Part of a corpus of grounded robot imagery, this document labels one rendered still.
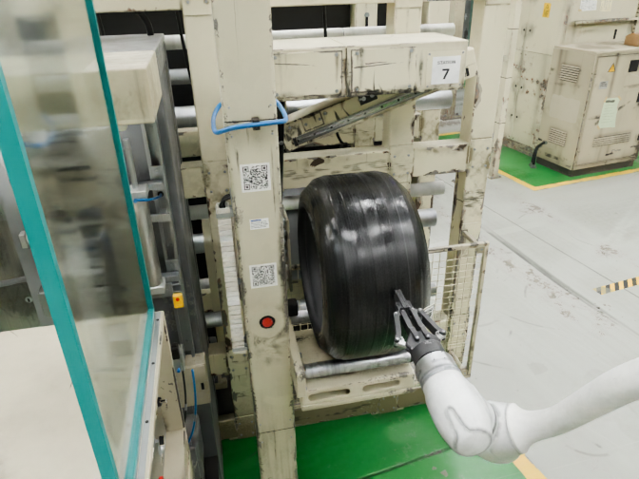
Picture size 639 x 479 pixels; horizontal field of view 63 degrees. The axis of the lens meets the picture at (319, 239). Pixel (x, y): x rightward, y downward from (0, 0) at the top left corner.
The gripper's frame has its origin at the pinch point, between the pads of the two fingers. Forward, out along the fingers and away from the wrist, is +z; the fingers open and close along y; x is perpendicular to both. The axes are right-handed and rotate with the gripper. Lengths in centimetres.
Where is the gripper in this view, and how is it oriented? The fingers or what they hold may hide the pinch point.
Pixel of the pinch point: (401, 302)
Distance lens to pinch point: 134.5
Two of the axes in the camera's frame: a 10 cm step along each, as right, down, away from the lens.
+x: -0.1, 8.2, 5.7
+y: -9.8, 1.2, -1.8
